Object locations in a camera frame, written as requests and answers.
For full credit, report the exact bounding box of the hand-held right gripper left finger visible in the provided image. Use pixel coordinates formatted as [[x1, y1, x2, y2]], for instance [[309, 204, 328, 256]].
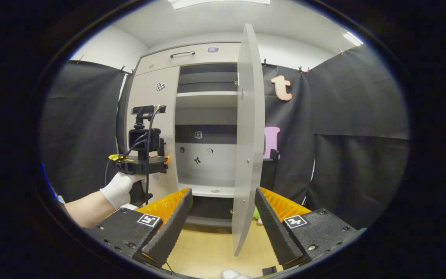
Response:
[[86, 188, 194, 268]]

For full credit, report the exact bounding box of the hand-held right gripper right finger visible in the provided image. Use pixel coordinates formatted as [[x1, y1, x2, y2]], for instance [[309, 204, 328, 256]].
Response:
[[254, 187, 367, 270]]

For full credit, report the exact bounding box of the grey double-door shoe cabinet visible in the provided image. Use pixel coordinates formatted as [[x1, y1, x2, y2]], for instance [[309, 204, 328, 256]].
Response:
[[124, 41, 243, 229]]

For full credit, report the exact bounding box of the beige cabinet door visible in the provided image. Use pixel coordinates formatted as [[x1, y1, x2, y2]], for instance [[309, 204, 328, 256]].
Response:
[[124, 66, 180, 205], [232, 23, 266, 257]]

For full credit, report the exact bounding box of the white cabinet shelf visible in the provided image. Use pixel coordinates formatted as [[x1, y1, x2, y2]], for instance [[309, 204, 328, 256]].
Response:
[[178, 184, 236, 198], [177, 92, 238, 109]]

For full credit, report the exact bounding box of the beige cabinet drawer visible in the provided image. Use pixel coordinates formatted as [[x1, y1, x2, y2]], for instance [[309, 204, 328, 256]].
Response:
[[135, 43, 241, 76]]

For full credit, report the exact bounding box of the black backdrop cloth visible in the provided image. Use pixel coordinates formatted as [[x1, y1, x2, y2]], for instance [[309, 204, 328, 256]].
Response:
[[41, 45, 409, 229]]

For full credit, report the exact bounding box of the large ceiling light panel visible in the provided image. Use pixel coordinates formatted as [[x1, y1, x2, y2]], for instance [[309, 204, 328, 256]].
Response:
[[169, 0, 271, 10]]

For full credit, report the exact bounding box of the small ceiling light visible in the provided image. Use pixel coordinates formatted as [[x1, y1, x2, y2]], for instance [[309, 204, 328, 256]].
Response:
[[343, 32, 364, 47]]

